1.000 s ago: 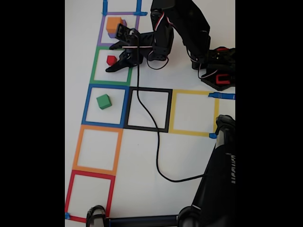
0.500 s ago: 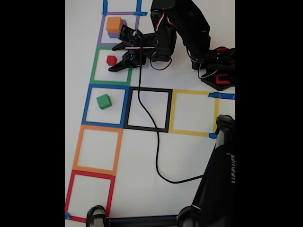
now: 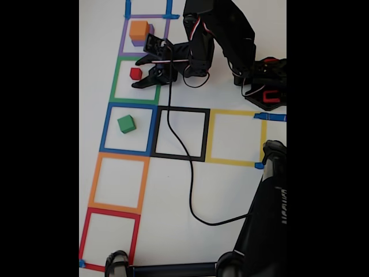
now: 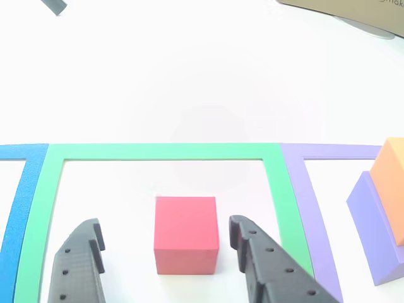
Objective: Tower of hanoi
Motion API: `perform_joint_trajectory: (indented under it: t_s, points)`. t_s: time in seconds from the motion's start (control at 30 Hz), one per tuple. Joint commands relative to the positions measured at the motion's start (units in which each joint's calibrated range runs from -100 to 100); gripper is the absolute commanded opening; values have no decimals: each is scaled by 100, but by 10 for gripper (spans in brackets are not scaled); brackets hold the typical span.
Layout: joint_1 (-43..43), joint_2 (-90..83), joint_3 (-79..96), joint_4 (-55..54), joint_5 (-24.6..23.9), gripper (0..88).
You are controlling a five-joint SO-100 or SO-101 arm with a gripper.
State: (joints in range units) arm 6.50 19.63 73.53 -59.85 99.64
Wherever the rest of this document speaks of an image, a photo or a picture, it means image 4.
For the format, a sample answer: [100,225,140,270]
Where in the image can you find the small red cube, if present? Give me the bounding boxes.
[153,195,220,275]

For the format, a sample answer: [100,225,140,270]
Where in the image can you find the orange block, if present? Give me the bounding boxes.
[369,137,404,247]

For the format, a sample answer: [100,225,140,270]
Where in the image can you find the purple block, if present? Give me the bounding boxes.
[346,170,404,287]

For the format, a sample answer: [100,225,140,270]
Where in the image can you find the polymaker cardboard box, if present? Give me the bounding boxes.
[276,0,404,37]

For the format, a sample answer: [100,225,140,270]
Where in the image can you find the blue square frame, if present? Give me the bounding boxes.
[0,143,50,303]

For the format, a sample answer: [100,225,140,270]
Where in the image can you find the purple square frame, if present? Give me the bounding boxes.
[280,143,389,303]

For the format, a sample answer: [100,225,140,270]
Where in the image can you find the green square frame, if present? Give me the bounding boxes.
[14,142,316,303]

